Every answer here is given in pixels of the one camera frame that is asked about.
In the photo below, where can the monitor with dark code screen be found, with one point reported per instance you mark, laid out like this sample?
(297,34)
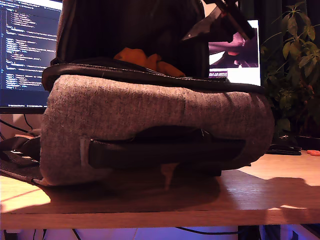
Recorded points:
(25,50)

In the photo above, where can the yellow pair of socks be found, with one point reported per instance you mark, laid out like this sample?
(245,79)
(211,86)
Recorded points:
(135,56)

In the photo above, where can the dark curtain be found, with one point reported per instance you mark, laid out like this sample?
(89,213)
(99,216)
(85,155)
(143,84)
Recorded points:
(267,15)

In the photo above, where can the grey Google backpack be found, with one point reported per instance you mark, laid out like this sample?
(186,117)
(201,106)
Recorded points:
(150,112)

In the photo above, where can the monitor with white screen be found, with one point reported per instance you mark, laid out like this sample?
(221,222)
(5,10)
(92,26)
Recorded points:
(247,75)

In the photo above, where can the black table leg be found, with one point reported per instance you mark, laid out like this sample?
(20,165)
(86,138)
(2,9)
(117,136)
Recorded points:
(248,233)

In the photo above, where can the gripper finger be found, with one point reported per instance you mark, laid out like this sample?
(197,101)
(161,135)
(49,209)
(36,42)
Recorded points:
(207,25)

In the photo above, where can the green leafy house plant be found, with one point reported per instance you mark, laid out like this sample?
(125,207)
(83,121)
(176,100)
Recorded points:
(292,75)

